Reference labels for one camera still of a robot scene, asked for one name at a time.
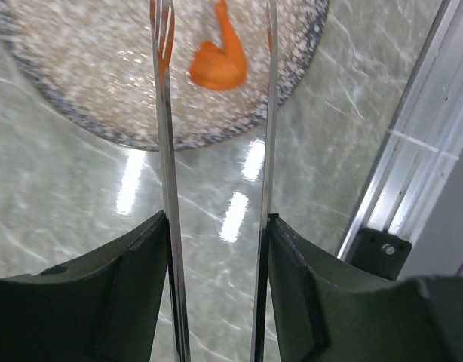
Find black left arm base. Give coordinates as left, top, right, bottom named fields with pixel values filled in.
left=345, top=229, right=412, bottom=281

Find metal food tongs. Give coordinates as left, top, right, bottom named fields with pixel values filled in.
left=155, top=1, right=278, bottom=361

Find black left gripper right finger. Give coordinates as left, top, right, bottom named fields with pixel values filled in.
left=268, top=215, right=463, bottom=361

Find brown meat piece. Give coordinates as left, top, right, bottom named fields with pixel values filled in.
left=149, top=0, right=175, bottom=84

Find speckled ceramic plate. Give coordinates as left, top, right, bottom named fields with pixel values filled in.
left=0, top=0, right=330, bottom=152

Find aluminium mounting rail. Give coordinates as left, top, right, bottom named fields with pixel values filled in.
left=338, top=1, right=463, bottom=259

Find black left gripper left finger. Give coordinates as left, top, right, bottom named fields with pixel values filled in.
left=0, top=212, right=167, bottom=361

